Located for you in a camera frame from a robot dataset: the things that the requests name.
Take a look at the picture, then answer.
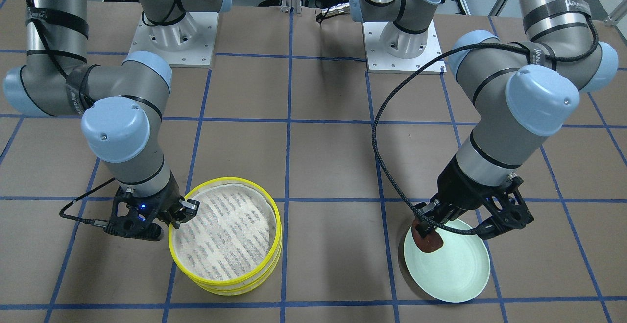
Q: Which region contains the brown steamed bun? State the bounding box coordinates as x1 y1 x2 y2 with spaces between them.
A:
410 219 445 253

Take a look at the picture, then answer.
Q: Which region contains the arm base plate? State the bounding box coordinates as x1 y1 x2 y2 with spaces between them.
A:
128 12 219 68
362 21 443 74

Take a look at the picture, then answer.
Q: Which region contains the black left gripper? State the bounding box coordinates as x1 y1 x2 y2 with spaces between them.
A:
414 158 534 240

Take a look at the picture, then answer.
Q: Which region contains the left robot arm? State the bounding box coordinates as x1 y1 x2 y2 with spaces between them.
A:
372 0 618 253

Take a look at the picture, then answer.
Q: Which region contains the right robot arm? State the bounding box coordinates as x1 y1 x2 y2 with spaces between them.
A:
3 0 199 241

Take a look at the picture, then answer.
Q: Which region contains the yellow steamer basket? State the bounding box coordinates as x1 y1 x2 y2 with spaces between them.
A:
169 176 283 286
180 245 282 296

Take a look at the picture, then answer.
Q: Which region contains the black braided cable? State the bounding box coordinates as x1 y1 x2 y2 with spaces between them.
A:
371 19 601 237

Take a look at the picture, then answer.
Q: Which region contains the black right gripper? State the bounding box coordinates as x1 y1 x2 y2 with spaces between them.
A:
104 174 201 241

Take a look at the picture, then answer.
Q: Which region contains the light green plate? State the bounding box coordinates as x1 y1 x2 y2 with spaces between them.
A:
403 229 491 303

